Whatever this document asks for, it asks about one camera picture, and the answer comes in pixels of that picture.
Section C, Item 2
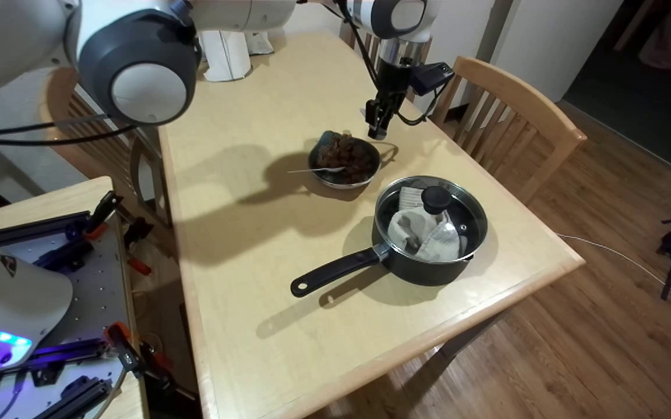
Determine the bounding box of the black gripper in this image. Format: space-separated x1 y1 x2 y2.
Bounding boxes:
366 62 411 141

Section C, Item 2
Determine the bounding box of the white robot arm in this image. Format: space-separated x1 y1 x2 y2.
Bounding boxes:
0 0 305 130

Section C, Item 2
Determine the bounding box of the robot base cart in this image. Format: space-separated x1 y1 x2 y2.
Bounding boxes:
0 178 199 419

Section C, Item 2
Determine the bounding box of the gray bowl with brown food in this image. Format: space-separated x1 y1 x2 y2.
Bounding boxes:
307 130 382 190

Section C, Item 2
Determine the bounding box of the far wooden chair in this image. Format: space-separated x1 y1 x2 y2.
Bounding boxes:
340 22 431 78

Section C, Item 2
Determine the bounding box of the wooden chair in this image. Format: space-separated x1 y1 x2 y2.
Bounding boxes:
431 59 586 202
340 22 431 78
40 67 170 226

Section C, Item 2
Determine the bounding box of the glass pot lid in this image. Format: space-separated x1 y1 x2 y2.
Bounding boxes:
387 186 460 263

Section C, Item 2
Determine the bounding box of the near right wooden chair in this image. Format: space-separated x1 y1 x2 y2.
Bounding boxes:
431 59 586 202

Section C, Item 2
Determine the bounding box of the left wooden chair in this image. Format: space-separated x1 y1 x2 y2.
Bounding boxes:
40 67 170 226

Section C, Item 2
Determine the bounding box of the black saucepan with handle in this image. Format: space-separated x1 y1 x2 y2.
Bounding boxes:
290 175 490 299

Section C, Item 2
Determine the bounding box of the white floor cable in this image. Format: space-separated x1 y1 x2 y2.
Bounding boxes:
556 233 671 299

